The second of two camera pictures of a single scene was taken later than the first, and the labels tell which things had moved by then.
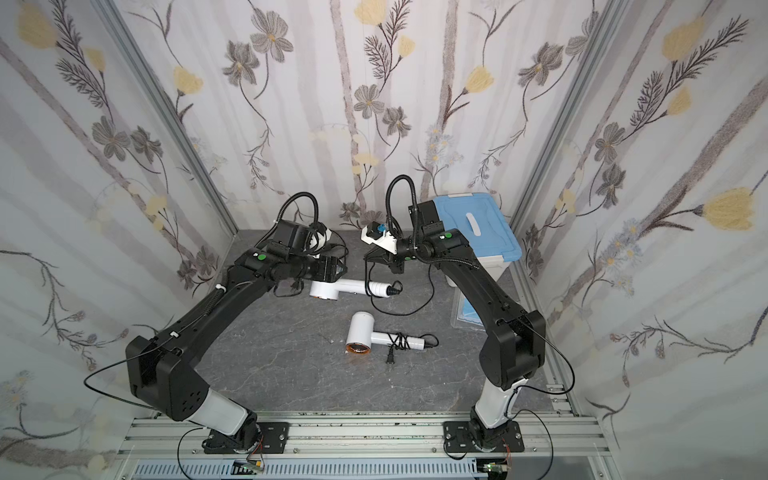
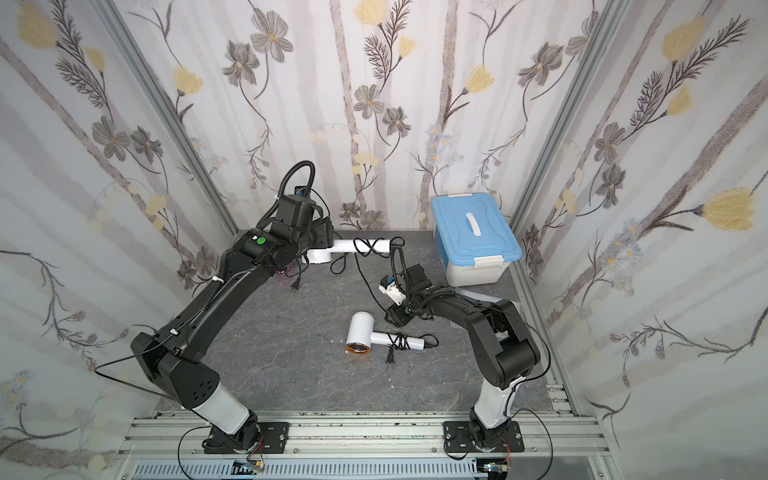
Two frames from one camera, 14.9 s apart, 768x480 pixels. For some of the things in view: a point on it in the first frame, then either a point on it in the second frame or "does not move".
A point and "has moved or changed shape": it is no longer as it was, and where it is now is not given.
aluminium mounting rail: x=555 y=447 does not move
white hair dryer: x=331 y=290 has moved or changed shape
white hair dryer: x=360 y=333 does not move
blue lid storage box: x=482 y=222 does not move
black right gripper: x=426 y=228 → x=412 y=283
